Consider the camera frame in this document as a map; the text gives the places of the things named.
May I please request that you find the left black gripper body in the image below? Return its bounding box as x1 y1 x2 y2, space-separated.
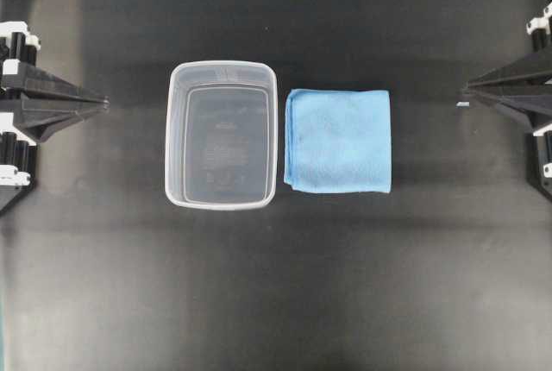
1 21 41 214

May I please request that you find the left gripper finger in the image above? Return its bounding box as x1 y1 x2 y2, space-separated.
19 102 109 143
16 63 108 105

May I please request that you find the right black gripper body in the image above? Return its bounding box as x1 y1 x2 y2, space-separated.
526 3 551 198

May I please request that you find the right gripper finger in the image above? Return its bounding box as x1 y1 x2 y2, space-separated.
461 85 551 133
467 47 551 89

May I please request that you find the clear plastic container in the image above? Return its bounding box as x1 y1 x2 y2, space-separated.
165 60 279 211

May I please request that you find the folded blue towel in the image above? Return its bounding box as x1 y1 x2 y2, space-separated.
284 89 392 194

